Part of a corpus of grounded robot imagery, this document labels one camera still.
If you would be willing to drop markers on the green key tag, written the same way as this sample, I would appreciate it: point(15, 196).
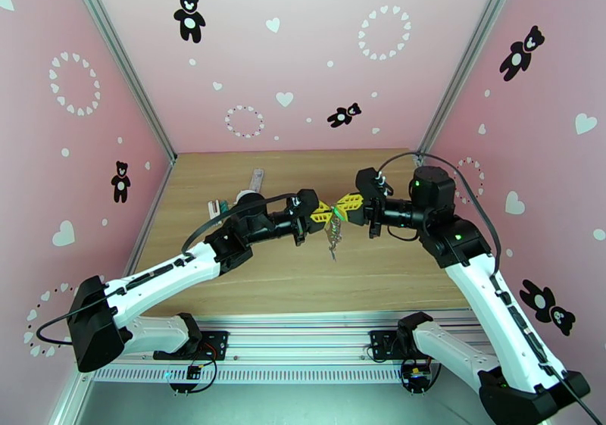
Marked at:
point(337, 211)

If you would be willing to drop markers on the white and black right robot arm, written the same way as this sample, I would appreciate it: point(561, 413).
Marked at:
point(483, 296)

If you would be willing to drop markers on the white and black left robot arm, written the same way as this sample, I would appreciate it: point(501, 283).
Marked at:
point(161, 277)

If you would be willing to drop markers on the small white stapler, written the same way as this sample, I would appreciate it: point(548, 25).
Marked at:
point(213, 208)

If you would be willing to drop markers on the small black circuit board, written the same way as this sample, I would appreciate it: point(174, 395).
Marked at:
point(192, 372)
point(416, 374)

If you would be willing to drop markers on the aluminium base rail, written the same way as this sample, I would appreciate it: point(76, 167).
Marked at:
point(293, 343)

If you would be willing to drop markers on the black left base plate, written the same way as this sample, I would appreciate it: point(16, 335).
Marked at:
point(218, 343)

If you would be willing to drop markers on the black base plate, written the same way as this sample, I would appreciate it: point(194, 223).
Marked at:
point(378, 343)
point(218, 343)

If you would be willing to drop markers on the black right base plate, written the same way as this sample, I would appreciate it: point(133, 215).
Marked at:
point(378, 343)

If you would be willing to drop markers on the aluminium frame post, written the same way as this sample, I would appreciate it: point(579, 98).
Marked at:
point(120, 59)
point(466, 59)

